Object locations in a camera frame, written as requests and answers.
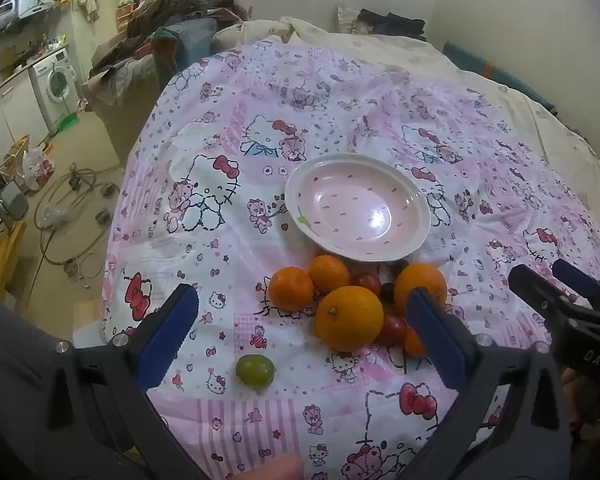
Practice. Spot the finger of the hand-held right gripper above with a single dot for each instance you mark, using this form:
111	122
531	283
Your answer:
585	285
540	292

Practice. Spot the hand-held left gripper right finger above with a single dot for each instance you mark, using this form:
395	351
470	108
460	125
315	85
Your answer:
437	340

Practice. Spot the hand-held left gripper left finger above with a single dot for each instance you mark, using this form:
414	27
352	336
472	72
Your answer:
167	340

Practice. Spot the small tangerine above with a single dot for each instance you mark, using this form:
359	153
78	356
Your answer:
291	288
328	273
412	342

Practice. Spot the red cherry tomato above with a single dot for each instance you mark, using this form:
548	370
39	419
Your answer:
392	329
369	281

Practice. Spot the large orange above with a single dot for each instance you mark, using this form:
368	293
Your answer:
349	318
422	280

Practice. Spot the green grape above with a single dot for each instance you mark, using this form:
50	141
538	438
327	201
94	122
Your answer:
255	370

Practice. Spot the pink white plate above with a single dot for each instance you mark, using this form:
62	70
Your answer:
350	205

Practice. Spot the person's right hand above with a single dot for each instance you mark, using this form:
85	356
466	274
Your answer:
574	381

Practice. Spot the person's left hand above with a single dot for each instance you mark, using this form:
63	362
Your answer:
280	469

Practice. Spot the grey trouser leg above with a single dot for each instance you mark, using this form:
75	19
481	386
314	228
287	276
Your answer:
10	370

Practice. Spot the cream quilt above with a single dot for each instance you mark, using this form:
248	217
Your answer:
555	125

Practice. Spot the grey speaker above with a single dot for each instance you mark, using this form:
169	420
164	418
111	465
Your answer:
15	200

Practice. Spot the white red plastic bag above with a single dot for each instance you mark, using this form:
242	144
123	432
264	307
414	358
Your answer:
37	167

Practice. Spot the brown couch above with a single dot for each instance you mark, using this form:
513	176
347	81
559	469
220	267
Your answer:
125	125

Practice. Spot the teal mat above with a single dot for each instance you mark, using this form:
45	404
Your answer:
480	67

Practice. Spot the green dustpan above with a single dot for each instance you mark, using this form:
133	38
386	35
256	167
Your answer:
70	121

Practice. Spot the wicker basket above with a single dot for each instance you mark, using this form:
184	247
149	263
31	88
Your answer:
16	152

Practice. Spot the pink cartoon printed blanket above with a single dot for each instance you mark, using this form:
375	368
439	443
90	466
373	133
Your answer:
280	110

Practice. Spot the white kitchen cabinets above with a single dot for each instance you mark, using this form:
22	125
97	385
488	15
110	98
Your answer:
15	110

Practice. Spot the white washing machine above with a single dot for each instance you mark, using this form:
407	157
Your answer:
55	80

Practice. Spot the dark folded clothes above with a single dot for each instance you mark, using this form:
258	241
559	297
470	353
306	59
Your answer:
395	24

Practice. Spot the orange drawer unit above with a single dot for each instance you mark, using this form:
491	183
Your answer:
125	15

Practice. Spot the pile of clothes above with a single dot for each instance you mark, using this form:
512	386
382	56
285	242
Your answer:
170	7

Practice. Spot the printed pillow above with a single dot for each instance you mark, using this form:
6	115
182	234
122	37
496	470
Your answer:
347	17

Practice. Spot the hanging beige towel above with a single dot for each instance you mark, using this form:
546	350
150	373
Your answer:
87	5

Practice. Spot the range hood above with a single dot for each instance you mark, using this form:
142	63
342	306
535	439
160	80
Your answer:
37	11

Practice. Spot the white wall appliance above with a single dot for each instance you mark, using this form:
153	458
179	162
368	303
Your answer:
5	7

